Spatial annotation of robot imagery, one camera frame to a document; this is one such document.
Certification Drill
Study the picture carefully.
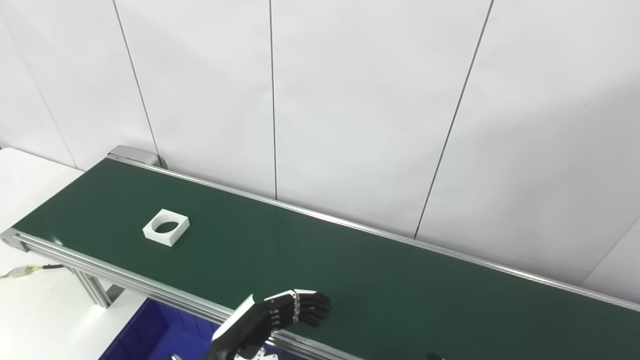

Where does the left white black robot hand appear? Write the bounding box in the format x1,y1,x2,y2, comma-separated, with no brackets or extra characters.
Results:
202,289,332,360

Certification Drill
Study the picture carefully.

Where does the white square part round hole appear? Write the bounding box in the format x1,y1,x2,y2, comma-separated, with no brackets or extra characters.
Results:
142,208,191,247

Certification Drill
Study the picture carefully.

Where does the blue plastic bin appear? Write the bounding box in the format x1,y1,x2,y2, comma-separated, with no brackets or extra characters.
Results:
98,298,301,360

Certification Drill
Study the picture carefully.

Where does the aluminium conveyor leg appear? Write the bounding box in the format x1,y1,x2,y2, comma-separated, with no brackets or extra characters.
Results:
70,267,126,308

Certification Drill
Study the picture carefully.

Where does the grey conveyor end housing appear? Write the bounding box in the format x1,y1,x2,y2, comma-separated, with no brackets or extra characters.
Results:
107,145,168,169

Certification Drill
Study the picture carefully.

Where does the green conveyor belt aluminium frame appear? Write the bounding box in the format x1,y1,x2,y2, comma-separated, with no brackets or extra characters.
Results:
0,150,640,360

